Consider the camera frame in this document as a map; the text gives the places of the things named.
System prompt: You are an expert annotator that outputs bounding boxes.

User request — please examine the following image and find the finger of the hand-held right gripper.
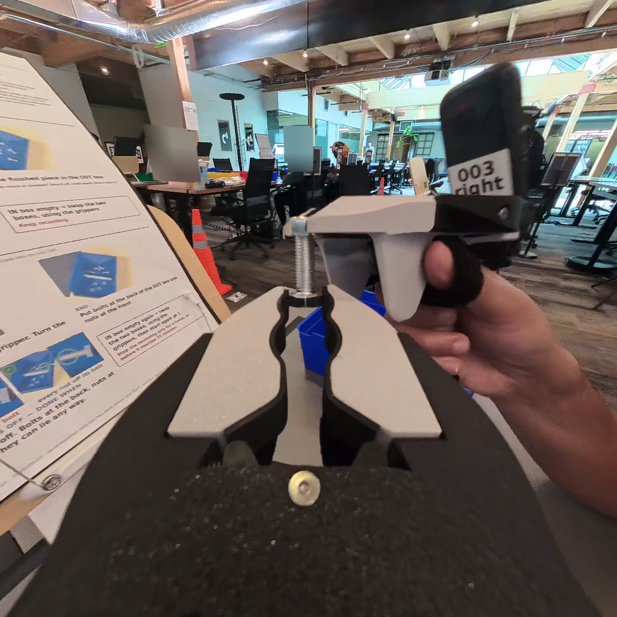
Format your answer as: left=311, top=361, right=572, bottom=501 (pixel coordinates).
left=318, top=235, right=382, bottom=287
left=306, top=195, right=437, bottom=323

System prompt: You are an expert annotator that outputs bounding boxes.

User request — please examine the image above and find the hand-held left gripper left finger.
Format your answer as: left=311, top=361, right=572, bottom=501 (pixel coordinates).
left=166, top=287, right=291, bottom=467

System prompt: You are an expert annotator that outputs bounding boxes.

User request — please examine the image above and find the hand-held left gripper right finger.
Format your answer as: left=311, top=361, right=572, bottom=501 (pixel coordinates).
left=319, top=285, right=443, bottom=467

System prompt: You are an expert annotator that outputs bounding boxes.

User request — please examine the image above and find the silver hex bolt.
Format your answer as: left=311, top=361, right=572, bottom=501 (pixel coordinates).
left=282, top=216, right=317, bottom=297

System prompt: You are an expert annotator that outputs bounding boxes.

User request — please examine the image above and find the blue plastic bin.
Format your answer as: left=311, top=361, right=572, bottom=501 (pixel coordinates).
left=296, top=289, right=474, bottom=397

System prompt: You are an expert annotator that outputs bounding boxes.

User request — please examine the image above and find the person's right hand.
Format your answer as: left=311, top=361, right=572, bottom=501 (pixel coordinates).
left=389, top=240, right=581, bottom=402

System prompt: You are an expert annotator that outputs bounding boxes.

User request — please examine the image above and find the wooden board stand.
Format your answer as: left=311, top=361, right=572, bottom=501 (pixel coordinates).
left=409, top=156, right=431, bottom=196

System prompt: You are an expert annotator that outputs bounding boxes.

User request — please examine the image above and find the green hanging plant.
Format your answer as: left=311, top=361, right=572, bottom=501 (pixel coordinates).
left=395, top=124, right=420, bottom=162

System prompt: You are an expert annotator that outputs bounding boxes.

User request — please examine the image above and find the black office chair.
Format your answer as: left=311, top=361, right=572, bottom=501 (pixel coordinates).
left=219, top=156, right=278, bottom=261

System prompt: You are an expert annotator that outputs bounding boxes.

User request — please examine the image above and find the wooden display board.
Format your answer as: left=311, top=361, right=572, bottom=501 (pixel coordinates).
left=0, top=50, right=232, bottom=536

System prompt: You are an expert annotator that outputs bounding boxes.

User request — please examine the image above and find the ceiling projector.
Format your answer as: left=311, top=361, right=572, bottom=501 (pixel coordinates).
left=424, top=58, right=456, bottom=86

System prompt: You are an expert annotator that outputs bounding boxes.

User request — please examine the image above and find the black floor lamp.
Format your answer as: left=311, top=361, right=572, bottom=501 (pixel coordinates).
left=219, top=93, right=246, bottom=172

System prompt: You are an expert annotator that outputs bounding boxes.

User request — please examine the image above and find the wooden-topped table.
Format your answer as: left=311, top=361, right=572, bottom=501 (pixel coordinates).
left=129, top=177, right=286, bottom=232

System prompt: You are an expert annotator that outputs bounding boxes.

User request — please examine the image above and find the white board stand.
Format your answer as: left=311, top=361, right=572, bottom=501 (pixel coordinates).
left=10, top=424, right=116, bottom=555

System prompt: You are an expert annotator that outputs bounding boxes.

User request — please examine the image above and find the printed instruction sheet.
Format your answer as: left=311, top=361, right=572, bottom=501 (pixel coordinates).
left=0, top=50, right=219, bottom=502

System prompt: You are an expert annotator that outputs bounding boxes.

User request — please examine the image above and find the silver ventilation duct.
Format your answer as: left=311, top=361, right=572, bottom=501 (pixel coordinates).
left=72, top=0, right=309, bottom=45

